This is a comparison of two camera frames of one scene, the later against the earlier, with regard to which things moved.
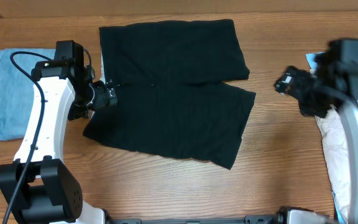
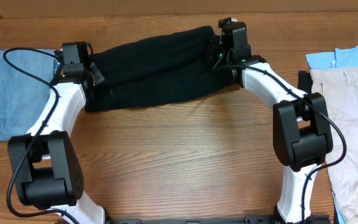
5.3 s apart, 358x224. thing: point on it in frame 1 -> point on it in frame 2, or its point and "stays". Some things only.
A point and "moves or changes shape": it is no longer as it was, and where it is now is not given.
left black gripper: x=103 y=99 -> x=97 y=77
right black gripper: x=296 y=76 -> x=212 y=46
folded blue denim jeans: x=7 y=104 stays
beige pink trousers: x=336 y=153 stays
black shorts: x=176 y=94 moves or changes shape
